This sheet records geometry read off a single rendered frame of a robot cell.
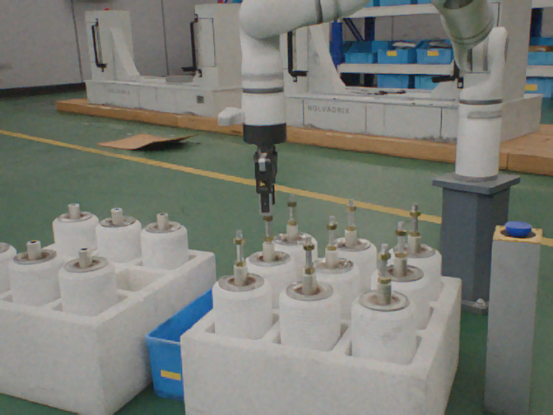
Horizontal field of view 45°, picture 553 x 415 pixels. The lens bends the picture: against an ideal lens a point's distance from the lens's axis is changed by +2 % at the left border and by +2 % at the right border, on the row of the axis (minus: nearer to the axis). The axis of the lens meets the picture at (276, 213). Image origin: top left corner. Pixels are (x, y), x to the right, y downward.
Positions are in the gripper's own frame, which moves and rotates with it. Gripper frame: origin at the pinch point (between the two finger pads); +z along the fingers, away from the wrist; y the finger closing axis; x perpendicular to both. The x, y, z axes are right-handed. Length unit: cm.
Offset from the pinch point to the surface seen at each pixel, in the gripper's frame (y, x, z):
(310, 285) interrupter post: -16.0, -7.8, 9.1
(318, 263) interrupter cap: -2.9, -8.9, 10.3
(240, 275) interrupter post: -12.3, 3.6, 8.8
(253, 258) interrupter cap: -0.6, 2.8, 10.3
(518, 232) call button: -7.4, -40.7, 3.5
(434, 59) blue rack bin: 525, -110, 6
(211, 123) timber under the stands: 314, 65, 30
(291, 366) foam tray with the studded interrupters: -22.1, -4.9, 19.6
